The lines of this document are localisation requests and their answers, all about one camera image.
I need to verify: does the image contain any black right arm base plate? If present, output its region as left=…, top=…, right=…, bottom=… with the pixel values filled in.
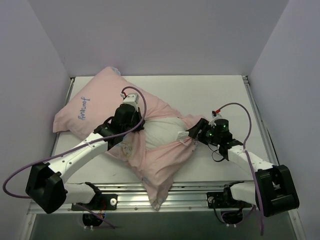
left=206, top=191, right=252, bottom=209

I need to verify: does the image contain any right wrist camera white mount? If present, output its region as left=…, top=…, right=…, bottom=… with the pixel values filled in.
left=209, top=110, right=222, bottom=126

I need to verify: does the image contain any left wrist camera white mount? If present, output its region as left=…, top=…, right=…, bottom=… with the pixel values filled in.
left=120, top=93, right=140, bottom=109

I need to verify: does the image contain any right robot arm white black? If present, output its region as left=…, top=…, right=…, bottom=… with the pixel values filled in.
left=188, top=118, right=300, bottom=217

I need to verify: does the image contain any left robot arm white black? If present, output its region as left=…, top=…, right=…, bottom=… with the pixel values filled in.
left=25, top=103, right=145, bottom=214

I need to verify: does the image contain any aluminium right side rail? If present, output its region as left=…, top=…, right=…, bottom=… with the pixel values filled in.
left=242, top=75, right=279, bottom=165

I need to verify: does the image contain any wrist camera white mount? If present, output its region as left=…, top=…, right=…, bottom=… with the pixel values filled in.
left=209, top=110, right=222, bottom=126
left=120, top=93, right=140, bottom=109

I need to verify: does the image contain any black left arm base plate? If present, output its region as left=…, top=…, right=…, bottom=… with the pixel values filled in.
left=71, top=193, right=118, bottom=211

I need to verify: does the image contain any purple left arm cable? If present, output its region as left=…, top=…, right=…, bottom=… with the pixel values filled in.
left=2, top=86, right=148, bottom=230

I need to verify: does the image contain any aluminium left side rail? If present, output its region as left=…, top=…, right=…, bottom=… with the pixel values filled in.
left=52, top=77, right=75, bottom=140

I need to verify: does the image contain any purple Elsa print pillowcase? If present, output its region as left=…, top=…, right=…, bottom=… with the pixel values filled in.
left=54, top=67, right=200, bottom=210

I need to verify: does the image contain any white pillow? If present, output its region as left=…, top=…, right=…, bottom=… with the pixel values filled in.
left=143, top=117, right=187, bottom=151

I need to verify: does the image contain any aluminium front mounting rail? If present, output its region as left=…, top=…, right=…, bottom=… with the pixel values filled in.
left=28, top=180, right=300, bottom=215

